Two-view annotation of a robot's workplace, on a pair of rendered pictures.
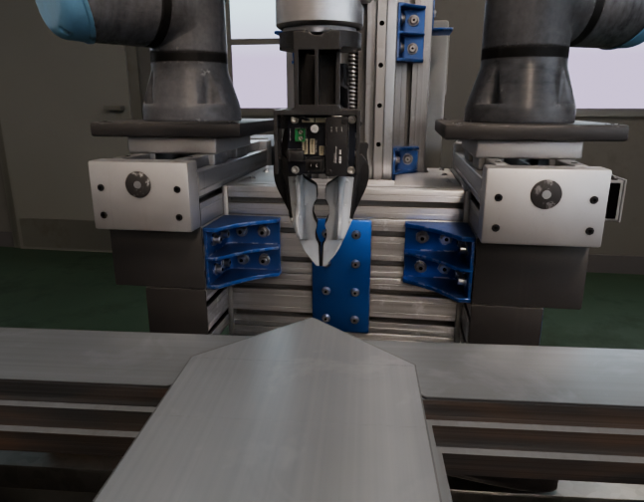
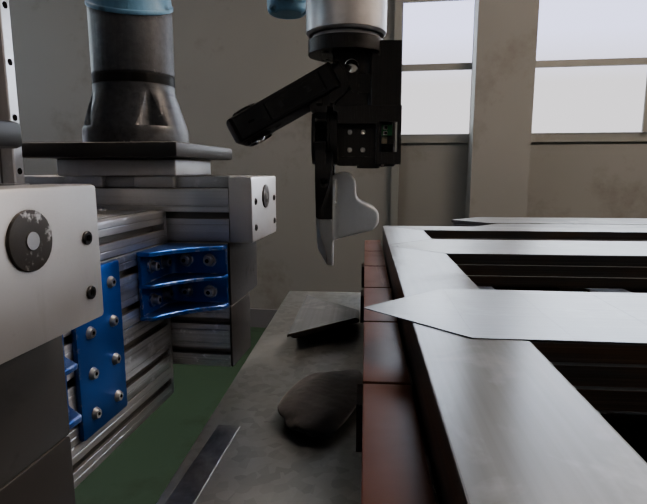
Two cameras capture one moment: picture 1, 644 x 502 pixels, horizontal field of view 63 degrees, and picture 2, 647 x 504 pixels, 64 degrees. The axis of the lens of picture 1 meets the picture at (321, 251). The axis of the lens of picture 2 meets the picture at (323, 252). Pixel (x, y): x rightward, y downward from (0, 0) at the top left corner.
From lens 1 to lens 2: 0.73 m
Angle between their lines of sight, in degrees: 88
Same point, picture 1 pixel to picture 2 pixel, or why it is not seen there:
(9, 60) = not seen: outside the picture
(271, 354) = (448, 316)
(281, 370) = (473, 313)
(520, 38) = (163, 67)
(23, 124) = not seen: outside the picture
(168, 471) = (625, 331)
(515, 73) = (165, 99)
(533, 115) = (185, 137)
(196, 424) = (571, 328)
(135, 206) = (25, 295)
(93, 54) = not seen: outside the picture
